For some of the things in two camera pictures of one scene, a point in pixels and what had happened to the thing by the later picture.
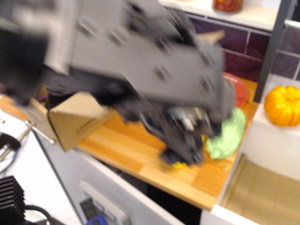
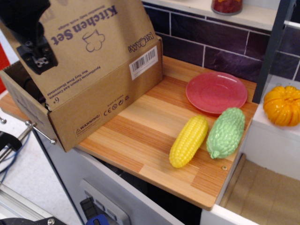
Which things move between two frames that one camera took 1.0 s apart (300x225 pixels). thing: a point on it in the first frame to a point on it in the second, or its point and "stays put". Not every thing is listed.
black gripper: (183, 129) to (37, 52)
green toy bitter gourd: (231, 134) stays put
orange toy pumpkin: (282, 106) stays put
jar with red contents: (227, 6) stays put
